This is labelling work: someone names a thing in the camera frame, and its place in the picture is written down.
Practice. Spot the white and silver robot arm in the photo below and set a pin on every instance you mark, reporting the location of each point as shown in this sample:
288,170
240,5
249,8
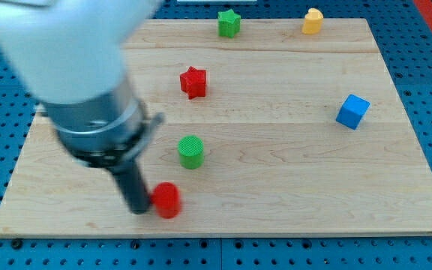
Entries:
68,54

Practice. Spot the blue cube block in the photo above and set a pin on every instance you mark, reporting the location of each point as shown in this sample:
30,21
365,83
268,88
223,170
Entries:
352,111

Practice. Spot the light wooden board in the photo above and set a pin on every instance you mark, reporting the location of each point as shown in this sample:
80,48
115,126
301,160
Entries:
276,162

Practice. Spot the green star block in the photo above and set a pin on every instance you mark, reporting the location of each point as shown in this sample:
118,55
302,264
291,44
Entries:
228,23

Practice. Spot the green cylinder block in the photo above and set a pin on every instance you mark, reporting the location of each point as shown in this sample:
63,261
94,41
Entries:
191,152

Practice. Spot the yellow heart block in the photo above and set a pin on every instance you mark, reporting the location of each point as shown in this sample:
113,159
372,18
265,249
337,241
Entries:
313,21

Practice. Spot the red star block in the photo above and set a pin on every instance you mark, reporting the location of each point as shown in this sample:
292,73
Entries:
194,82

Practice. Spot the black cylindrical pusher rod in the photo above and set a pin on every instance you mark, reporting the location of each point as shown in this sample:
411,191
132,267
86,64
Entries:
130,182

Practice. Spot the red cylinder block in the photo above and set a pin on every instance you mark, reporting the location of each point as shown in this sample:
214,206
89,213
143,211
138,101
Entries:
166,200

